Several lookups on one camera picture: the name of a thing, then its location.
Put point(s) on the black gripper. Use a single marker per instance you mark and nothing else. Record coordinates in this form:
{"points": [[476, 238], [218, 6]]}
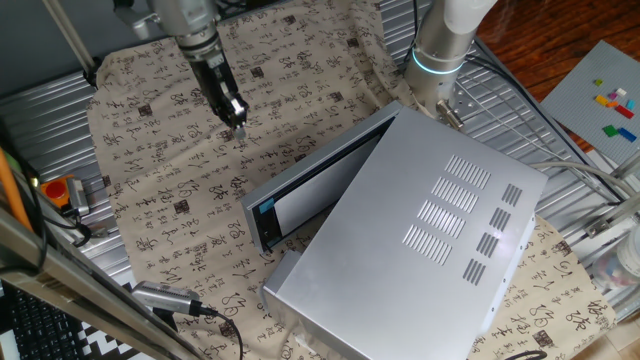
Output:
{"points": [[210, 80]]}

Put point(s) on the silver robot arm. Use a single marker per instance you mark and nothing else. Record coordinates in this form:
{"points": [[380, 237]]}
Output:
{"points": [[440, 30]]}

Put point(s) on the silver microwave body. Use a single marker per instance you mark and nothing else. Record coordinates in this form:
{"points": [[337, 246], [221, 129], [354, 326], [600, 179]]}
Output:
{"points": [[400, 250]]}

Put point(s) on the beige calligraphy print tablecloth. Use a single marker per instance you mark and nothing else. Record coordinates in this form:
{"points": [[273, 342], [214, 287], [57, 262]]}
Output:
{"points": [[175, 175]]}

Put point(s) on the small silver metal device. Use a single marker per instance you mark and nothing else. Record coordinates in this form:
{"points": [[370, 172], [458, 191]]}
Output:
{"points": [[78, 196]]}

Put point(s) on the grey diagonal rod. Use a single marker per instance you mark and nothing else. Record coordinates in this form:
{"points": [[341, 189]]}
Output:
{"points": [[70, 40]]}

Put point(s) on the orange emergency stop button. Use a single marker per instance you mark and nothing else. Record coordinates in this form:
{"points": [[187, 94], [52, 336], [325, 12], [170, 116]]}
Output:
{"points": [[55, 190]]}

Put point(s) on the orange pole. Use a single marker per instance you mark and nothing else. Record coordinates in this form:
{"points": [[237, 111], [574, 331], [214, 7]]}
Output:
{"points": [[12, 195]]}

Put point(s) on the black and white marker tag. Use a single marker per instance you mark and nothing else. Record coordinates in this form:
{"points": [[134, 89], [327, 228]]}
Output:
{"points": [[107, 345]]}

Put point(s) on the black keyboard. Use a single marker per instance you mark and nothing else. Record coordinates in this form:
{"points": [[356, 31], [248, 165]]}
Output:
{"points": [[40, 330]]}

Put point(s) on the grey lego baseplate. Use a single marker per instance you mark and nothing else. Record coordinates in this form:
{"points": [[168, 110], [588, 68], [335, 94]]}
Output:
{"points": [[575, 110]]}

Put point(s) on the yellow lego brick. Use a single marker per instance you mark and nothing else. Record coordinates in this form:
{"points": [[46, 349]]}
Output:
{"points": [[601, 100]]}

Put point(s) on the green lego brick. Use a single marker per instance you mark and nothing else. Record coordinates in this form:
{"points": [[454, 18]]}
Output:
{"points": [[610, 131]]}

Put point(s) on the orange lego brick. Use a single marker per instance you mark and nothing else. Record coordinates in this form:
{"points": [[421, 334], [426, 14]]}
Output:
{"points": [[612, 104]]}

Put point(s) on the white lego brick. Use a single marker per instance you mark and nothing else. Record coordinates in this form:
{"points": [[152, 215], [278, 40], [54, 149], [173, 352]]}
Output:
{"points": [[621, 92]]}

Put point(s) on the red lego brick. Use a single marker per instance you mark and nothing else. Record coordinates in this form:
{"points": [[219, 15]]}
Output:
{"points": [[624, 111]]}

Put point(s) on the blue lego brick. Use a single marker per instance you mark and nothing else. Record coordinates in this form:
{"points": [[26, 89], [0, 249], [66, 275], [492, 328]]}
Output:
{"points": [[627, 135]]}

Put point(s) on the cyan lego brick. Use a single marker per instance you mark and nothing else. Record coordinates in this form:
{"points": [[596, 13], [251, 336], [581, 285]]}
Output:
{"points": [[631, 104]]}

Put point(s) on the clear plastic jar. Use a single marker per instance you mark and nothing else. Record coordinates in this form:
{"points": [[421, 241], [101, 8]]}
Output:
{"points": [[620, 265]]}

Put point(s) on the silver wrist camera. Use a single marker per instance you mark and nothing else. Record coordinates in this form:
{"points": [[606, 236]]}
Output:
{"points": [[137, 22]]}

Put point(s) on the aluminium frame bar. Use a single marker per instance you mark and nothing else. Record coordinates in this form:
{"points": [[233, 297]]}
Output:
{"points": [[75, 295]]}

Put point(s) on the aluminium profile bracket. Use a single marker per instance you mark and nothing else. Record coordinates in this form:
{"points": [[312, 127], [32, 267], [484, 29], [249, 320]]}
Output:
{"points": [[612, 215]]}

